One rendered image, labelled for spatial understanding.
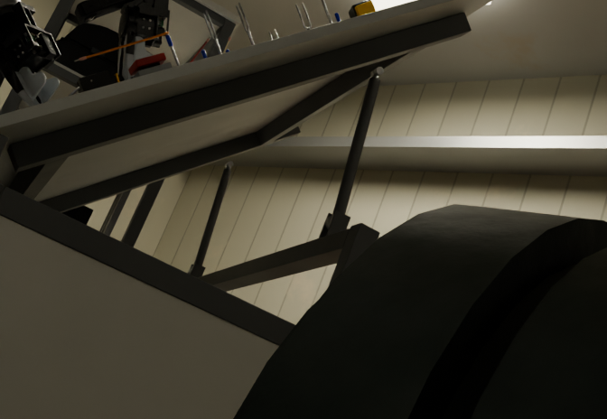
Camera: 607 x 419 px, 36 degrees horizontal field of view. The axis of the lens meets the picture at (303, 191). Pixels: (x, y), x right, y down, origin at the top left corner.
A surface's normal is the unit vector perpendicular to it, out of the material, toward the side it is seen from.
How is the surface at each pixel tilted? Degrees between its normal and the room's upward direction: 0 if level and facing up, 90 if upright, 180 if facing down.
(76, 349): 90
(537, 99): 90
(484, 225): 45
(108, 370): 90
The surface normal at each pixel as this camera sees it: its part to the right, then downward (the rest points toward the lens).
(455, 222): -0.11, -0.95
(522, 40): -0.35, 0.88
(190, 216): -0.58, -0.48
